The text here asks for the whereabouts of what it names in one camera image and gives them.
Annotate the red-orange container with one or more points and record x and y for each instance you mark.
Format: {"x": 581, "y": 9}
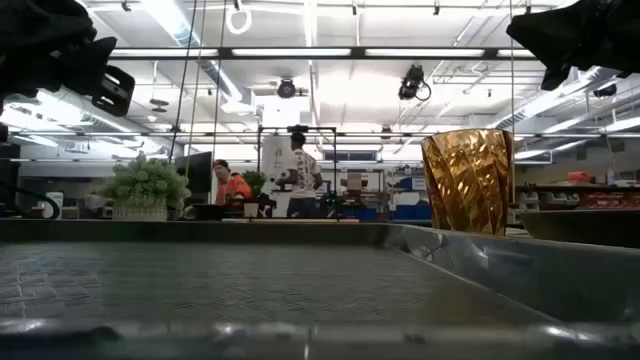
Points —
{"x": 579, "y": 177}

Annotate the black overhead light bar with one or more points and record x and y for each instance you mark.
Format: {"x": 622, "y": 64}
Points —
{"x": 300, "y": 52}

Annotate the amber faceted cup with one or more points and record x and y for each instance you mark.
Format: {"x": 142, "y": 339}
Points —
{"x": 467, "y": 182}

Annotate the white cabinet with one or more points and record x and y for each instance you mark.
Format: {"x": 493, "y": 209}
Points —
{"x": 275, "y": 160}

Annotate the white canister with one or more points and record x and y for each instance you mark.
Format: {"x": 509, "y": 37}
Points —
{"x": 54, "y": 205}

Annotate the black round plate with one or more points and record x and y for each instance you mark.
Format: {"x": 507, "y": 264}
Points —
{"x": 585, "y": 227}

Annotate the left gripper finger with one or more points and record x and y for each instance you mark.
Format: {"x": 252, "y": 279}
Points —
{"x": 115, "y": 90}

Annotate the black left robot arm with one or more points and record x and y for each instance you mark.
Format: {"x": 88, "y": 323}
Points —
{"x": 7, "y": 180}

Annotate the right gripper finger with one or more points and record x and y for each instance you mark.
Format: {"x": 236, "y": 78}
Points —
{"x": 537, "y": 32}

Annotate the person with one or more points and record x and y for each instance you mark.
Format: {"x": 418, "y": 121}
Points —
{"x": 232, "y": 187}
{"x": 304, "y": 172}

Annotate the shelf with storage bins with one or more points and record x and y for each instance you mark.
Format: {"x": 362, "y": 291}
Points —
{"x": 600, "y": 200}

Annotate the black monitor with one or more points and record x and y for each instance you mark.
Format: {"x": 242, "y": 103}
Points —
{"x": 197, "y": 175}

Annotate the blue storage bins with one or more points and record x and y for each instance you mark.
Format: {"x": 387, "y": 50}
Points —
{"x": 412, "y": 212}

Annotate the round black ceiling device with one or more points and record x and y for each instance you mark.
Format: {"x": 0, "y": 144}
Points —
{"x": 286, "y": 89}

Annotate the small potted green plant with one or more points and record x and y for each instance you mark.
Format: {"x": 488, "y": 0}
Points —
{"x": 250, "y": 210}

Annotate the black ceiling camera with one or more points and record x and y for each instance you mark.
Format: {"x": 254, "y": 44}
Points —
{"x": 412, "y": 80}

